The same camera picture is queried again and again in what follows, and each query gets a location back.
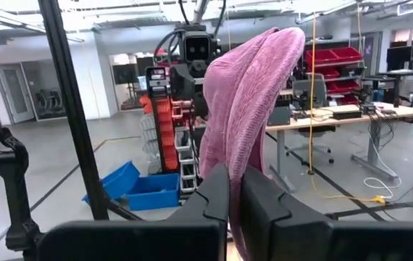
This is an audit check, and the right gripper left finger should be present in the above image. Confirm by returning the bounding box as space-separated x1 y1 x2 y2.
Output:
165 162 230 224

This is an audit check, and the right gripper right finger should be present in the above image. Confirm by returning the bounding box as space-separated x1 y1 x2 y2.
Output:
241 165 334 261

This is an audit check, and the maroon baseball cap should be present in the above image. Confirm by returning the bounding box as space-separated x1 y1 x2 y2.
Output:
198 27 306 261

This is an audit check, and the white small bin stack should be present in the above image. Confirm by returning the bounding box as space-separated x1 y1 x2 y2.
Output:
173 126 199 194

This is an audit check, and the blue plastic bin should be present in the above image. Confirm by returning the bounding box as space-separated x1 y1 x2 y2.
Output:
81 160 141 204
124 173 182 212

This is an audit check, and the black monitor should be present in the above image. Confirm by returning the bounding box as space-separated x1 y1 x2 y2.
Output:
385 45 413 73
112 63 139 85

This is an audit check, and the wooden top office desk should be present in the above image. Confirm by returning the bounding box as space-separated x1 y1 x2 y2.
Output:
265 102 413 193

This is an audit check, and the grey office chair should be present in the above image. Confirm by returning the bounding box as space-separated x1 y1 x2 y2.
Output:
285 73 336 165

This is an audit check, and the flat black box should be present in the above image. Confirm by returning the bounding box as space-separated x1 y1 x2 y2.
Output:
331 108 363 121

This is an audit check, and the red bin shelf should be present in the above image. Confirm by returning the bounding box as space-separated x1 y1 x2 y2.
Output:
303 46 365 107

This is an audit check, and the white glass door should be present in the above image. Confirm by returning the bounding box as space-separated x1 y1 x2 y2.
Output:
0 62 36 125

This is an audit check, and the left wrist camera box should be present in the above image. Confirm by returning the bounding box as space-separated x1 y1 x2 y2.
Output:
179 24 217 73

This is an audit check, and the black metal rig frame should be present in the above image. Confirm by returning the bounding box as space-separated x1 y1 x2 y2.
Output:
38 0 146 222

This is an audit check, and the yellow power cable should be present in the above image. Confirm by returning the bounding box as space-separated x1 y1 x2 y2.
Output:
306 14 388 204

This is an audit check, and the white floor cable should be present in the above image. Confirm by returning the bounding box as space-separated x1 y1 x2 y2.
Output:
363 133 404 190

